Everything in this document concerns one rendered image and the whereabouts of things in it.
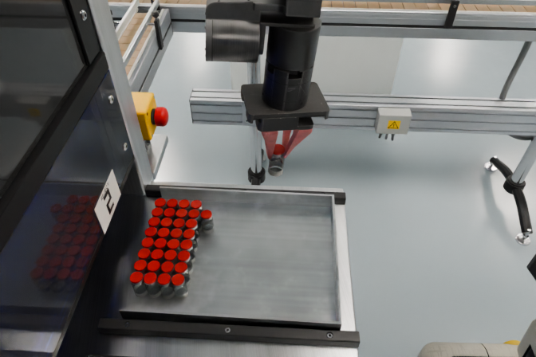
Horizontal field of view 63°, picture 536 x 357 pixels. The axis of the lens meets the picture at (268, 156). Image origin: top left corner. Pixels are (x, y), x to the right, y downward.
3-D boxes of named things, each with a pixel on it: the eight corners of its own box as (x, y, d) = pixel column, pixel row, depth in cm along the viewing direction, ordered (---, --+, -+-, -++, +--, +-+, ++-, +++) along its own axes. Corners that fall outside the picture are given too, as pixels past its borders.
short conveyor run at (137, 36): (115, 186, 97) (95, 131, 86) (45, 182, 97) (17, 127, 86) (178, 34, 146) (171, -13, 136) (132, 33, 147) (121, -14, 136)
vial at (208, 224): (201, 233, 82) (199, 218, 79) (203, 224, 84) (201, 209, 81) (213, 234, 82) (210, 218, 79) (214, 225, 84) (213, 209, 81)
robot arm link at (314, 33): (328, 23, 46) (318, 0, 50) (262, 20, 45) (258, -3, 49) (317, 80, 50) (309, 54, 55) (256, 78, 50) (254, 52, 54)
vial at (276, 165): (267, 176, 63) (269, 154, 60) (268, 166, 65) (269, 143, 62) (282, 178, 63) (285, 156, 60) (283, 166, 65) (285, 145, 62)
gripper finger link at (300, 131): (245, 141, 64) (249, 87, 57) (293, 138, 65) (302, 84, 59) (254, 174, 59) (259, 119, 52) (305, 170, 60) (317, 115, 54)
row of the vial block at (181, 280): (173, 300, 73) (169, 284, 69) (194, 214, 86) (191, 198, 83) (187, 300, 73) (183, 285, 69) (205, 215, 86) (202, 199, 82)
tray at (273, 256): (124, 320, 70) (119, 310, 68) (163, 198, 89) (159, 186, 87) (339, 334, 69) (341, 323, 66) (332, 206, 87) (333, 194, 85)
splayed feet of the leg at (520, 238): (515, 245, 186) (528, 225, 177) (480, 163, 223) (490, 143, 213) (534, 246, 186) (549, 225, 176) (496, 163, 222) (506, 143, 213)
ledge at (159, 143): (92, 176, 96) (89, 170, 95) (111, 138, 105) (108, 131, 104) (155, 179, 95) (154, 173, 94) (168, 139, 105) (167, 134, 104)
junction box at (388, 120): (375, 133, 169) (380, 115, 163) (373, 125, 173) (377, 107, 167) (407, 135, 169) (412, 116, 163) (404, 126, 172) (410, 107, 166)
